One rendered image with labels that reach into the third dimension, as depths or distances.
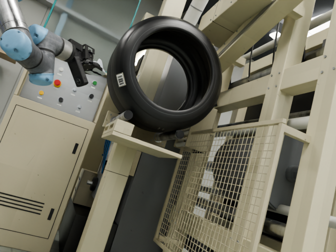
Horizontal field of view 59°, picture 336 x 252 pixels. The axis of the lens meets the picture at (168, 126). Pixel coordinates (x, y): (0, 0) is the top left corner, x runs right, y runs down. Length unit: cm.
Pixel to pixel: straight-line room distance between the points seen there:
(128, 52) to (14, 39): 63
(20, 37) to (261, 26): 120
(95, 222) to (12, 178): 62
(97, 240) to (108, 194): 26
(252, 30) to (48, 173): 151
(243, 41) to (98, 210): 126
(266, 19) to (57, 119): 141
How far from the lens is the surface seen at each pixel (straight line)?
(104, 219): 180
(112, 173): 177
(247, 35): 176
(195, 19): 265
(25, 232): 215
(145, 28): 151
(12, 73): 510
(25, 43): 94
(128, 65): 142
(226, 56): 188
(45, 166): 208
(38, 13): 539
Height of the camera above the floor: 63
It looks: 11 degrees up
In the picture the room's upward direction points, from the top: 17 degrees clockwise
